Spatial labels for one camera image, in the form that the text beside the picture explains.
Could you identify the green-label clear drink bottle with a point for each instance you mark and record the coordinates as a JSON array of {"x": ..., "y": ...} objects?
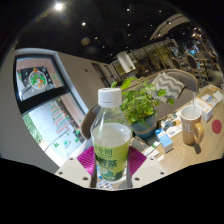
[{"x": 111, "y": 146}]

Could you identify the group of dining chairs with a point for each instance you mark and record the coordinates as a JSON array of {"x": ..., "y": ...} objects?
[{"x": 196, "y": 63}]

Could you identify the grey curved sofa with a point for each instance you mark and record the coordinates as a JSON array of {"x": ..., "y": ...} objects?
[{"x": 186, "y": 81}]

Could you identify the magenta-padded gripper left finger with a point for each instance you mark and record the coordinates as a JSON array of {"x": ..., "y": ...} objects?
[{"x": 75, "y": 170}]

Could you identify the small blue white carton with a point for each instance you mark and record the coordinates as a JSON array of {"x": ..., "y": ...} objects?
[{"x": 165, "y": 140}]

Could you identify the window with holiday stickers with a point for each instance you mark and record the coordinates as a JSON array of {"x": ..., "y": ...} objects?
[{"x": 50, "y": 110}]

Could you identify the white round column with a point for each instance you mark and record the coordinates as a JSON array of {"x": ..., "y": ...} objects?
[{"x": 126, "y": 61}]

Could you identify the flat round red coaster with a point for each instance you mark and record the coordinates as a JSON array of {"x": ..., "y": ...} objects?
[{"x": 217, "y": 126}]

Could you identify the grey white chevron pillow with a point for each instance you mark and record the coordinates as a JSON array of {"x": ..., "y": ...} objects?
[{"x": 170, "y": 86}]

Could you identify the white cardboard box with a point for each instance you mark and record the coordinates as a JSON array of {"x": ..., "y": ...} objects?
[{"x": 205, "y": 106}]

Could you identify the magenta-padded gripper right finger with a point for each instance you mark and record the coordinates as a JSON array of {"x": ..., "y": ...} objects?
[{"x": 146, "y": 170}]

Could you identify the group of ceiling spotlights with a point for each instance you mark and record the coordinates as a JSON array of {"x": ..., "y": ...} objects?
[{"x": 128, "y": 25}]

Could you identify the white printed brochure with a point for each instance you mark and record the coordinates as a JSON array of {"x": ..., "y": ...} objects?
[{"x": 171, "y": 128}]

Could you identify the green potted plant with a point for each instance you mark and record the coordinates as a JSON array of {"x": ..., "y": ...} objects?
[{"x": 140, "y": 106}]

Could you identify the tan ceramic mug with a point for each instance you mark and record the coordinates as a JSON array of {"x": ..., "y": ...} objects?
[{"x": 190, "y": 130}]

